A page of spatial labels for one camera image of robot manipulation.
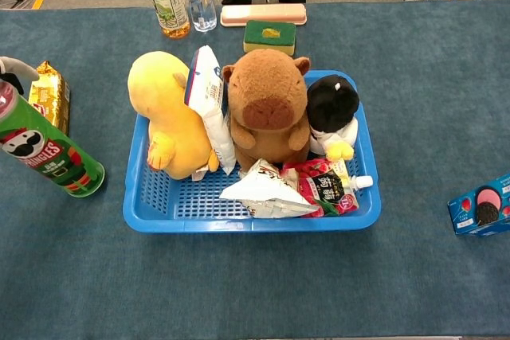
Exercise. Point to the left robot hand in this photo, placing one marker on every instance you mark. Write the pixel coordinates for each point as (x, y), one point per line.
(18, 68)

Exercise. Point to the gold foil snack package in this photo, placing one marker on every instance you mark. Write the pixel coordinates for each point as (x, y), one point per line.
(49, 97)

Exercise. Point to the green Pringles can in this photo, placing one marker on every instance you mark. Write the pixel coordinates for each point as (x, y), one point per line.
(52, 153)

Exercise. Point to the blue Oreo cookie box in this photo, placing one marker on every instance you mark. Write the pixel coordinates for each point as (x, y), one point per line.
(482, 204)

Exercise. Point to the blue plastic basket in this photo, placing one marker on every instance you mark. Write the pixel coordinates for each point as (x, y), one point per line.
(247, 225)

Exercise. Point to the yellow duck plush toy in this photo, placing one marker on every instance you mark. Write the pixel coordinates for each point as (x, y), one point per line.
(167, 117)

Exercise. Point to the white blue snack bag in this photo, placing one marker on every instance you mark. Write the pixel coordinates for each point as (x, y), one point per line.
(209, 89)

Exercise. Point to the green yellow sponge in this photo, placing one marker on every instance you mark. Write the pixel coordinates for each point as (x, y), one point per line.
(255, 37)

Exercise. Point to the brown capybara plush toy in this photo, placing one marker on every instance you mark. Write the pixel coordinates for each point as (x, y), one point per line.
(267, 93)

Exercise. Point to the pink beige plastic case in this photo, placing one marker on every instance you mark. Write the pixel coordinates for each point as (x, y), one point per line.
(263, 14)

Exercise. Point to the white triangular snack packet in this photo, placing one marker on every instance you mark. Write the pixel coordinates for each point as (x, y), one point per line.
(267, 194)

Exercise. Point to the black white penguin plush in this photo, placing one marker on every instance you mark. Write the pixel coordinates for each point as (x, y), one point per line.
(332, 105)

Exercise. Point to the blue felt table cover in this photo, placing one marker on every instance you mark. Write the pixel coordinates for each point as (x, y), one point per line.
(255, 284)

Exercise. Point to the red grape jelly pouch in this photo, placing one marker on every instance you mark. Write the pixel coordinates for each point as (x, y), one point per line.
(326, 188)

